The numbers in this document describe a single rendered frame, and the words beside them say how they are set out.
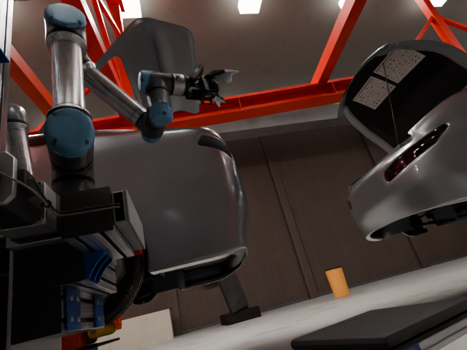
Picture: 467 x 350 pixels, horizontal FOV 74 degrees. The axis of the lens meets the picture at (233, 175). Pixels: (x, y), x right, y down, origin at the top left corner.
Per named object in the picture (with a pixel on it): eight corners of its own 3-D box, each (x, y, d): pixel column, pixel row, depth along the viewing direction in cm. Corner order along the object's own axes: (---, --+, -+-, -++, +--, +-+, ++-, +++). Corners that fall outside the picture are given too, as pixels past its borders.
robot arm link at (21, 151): (26, 89, 113) (51, 212, 99) (26, 107, 122) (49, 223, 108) (-13, 88, 106) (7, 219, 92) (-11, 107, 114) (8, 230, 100)
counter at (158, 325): (87, 361, 848) (85, 329, 879) (176, 336, 903) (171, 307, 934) (78, 364, 780) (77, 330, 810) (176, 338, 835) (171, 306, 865)
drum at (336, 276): (346, 294, 791) (336, 267, 817) (354, 293, 751) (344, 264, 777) (331, 298, 782) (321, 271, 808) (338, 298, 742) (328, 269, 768)
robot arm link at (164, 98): (169, 133, 107) (165, 107, 111) (176, 114, 98) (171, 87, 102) (146, 132, 103) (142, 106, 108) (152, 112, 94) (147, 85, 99)
